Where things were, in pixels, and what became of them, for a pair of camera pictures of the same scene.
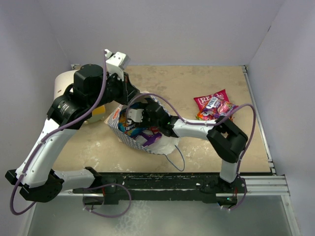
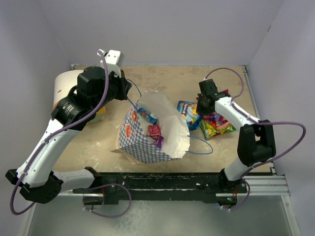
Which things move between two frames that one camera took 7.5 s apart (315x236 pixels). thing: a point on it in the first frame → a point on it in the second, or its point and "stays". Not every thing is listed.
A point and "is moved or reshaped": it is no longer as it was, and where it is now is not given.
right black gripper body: [147, 120] → [201, 107]
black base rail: [161, 186] stays
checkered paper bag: [139, 121] is moved or reshaped
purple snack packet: [150, 138] → [159, 142]
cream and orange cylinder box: [62, 80] stays
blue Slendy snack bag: [130, 130] → [188, 110]
